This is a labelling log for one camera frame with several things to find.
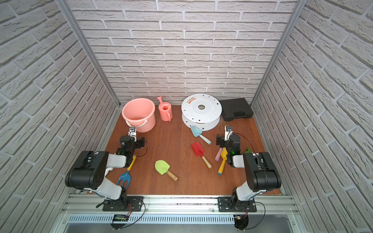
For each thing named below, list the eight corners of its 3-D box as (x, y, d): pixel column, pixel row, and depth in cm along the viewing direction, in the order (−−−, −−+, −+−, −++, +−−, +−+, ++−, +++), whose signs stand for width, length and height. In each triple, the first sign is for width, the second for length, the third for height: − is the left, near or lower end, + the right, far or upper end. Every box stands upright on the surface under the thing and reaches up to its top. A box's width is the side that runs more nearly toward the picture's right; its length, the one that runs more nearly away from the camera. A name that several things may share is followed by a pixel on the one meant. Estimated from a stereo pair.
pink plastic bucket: (126, 137, 102) (116, 121, 87) (134, 114, 115) (126, 97, 101) (156, 137, 102) (150, 121, 88) (160, 114, 115) (156, 97, 101)
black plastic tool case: (223, 121, 112) (225, 116, 106) (220, 103, 124) (221, 97, 119) (251, 121, 112) (254, 116, 107) (245, 103, 124) (247, 98, 119)
